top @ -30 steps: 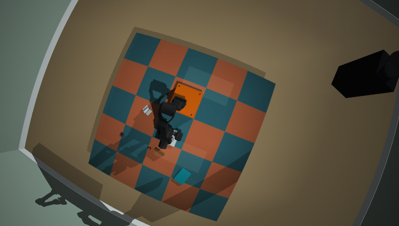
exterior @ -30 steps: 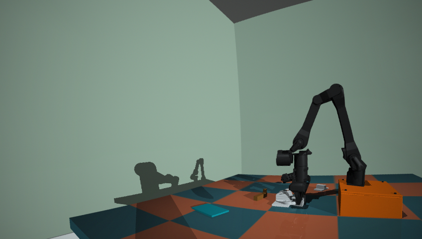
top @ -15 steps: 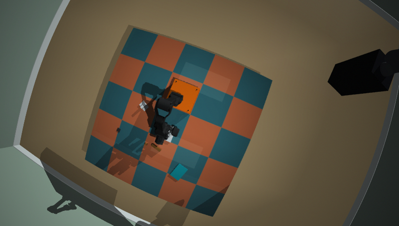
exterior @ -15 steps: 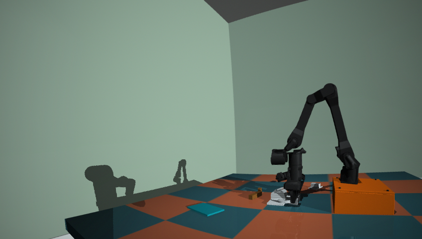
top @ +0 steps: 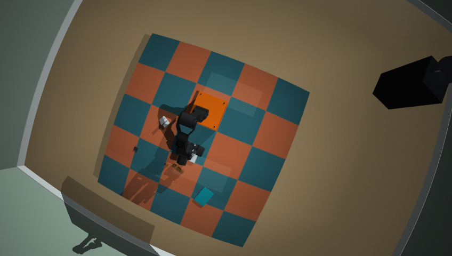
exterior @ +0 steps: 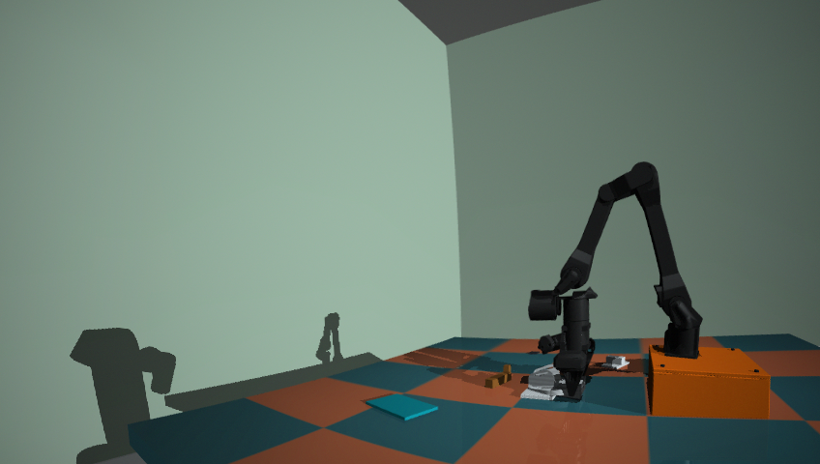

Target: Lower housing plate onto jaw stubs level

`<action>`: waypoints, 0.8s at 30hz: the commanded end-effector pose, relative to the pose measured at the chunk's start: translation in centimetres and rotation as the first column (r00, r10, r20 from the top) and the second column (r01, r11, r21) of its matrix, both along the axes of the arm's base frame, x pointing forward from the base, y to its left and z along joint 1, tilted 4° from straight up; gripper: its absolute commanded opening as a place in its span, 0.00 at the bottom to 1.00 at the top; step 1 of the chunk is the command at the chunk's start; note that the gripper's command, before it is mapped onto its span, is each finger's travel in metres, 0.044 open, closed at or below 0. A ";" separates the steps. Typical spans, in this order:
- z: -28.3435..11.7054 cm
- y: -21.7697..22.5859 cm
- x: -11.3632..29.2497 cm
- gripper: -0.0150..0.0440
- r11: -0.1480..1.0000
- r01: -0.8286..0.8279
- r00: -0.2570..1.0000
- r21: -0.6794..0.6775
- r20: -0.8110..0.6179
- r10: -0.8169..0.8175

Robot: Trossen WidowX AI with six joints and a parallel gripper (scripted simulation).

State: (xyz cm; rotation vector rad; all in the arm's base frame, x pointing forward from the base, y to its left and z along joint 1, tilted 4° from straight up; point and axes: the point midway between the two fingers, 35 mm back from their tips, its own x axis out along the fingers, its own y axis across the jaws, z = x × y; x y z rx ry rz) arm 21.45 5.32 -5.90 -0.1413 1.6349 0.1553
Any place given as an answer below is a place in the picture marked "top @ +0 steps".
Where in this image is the teal flat plate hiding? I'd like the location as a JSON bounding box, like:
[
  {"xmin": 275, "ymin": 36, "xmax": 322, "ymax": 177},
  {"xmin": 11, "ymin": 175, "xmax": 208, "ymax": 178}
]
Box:
[{"xmin": 194, "ymin": 187, "xmax": 214, "ymax": 206}]

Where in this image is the dark brown rectangular bar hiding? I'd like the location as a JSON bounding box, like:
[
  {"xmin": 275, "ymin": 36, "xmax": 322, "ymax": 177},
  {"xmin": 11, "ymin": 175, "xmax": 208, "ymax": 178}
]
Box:
[{"xmin": 172, "ymin": 164, "xmax": 184, "ymax": 173}]

